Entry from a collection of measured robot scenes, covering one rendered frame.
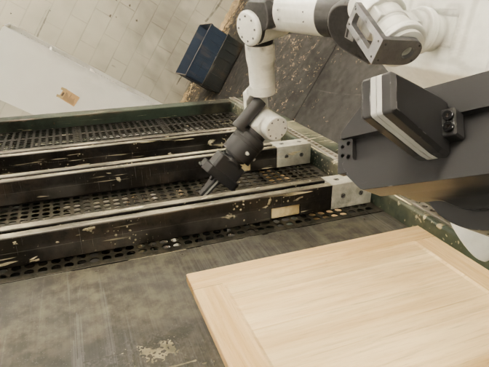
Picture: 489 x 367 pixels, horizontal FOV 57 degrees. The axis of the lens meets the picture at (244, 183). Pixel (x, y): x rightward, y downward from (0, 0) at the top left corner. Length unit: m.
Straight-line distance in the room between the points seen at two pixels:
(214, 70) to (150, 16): 1.25
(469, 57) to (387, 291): 0.45
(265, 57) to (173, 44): 4.84
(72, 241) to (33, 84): 3.45
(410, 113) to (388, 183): 0.06
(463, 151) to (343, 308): 0.62
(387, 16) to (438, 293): 0.52
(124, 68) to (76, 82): 1.52
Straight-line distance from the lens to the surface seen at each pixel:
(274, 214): 1.16
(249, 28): 1.06
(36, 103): 4.46
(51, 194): 1.38
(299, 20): 0.97
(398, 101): 0.22
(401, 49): 0.62
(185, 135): 1.63
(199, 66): 4.94
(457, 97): 0.27
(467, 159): 0.26
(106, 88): 4.45
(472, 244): 0.44
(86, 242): 1.06
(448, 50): 0.69
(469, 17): 0.68
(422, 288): 0.94
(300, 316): 0.82
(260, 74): 1.14
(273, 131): 1.16
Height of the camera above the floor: 1.77
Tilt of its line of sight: 29 degrees down
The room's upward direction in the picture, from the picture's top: 64 degrees counter-clockwise
